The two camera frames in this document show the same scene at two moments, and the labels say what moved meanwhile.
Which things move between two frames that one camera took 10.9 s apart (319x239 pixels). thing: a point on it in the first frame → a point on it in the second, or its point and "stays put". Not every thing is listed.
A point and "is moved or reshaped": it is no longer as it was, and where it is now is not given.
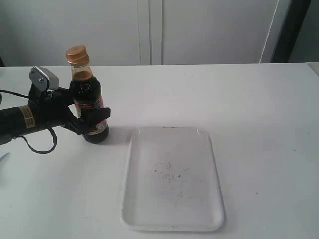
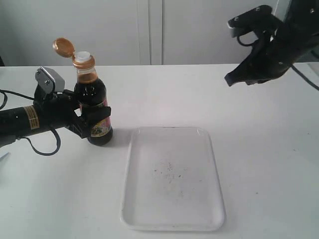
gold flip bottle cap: x=77 y=56 is moved or reshaped
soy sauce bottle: x=86 y=91 is moved or reshaped
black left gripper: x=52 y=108 stays put
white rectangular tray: x=171 y=181 stays put
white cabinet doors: x=38 y=33 stays put
